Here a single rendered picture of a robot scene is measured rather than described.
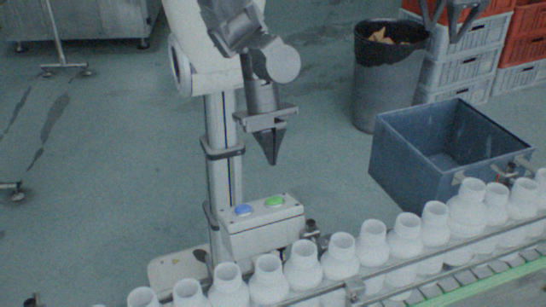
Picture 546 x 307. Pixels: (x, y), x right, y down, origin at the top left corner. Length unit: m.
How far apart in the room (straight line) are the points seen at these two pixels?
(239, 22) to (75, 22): 3.73
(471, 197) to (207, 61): 0.64
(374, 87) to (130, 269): 1.70
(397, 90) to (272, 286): 2.37
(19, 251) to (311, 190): 1.48
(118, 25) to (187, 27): 3.28
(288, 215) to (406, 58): 2.13
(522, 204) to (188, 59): 0.74
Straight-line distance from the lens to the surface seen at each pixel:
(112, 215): 2.63
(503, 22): 3.52
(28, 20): 4.57
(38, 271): 2.47
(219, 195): 1.40
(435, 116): 1.63
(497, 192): 0.93
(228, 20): 0.75
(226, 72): 1.16
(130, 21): 4.34
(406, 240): 0.80
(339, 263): 0.75
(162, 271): 1.94
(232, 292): 0.70
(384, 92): 2.97
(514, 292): 1.07
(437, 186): 1.31
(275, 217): 0.84
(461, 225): 0.86
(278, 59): 0.72
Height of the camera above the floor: 1.69
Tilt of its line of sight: 35 degrees down
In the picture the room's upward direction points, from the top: straight up
